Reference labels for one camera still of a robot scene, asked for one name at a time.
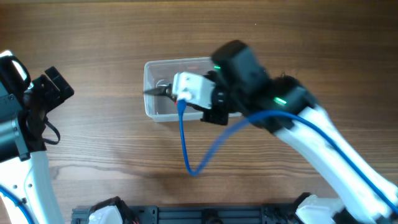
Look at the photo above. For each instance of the red handled cutting pliers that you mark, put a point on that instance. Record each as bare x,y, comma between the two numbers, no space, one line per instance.
163,90

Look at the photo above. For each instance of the orange black needle-nose pliers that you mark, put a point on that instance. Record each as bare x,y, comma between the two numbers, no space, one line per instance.
163,83

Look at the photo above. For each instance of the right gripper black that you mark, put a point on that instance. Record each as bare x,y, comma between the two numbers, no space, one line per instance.
216,114

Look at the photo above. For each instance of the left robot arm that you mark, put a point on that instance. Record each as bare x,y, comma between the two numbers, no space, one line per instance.
26,186

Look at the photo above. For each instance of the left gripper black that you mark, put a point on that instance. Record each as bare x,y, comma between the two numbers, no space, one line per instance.
55,98

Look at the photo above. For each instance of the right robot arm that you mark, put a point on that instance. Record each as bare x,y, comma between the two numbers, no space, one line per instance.
282,106

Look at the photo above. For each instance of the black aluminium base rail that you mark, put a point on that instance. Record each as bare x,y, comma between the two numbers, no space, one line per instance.
264,214

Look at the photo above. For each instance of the clear plastic container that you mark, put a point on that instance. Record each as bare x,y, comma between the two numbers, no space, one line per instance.
161,108

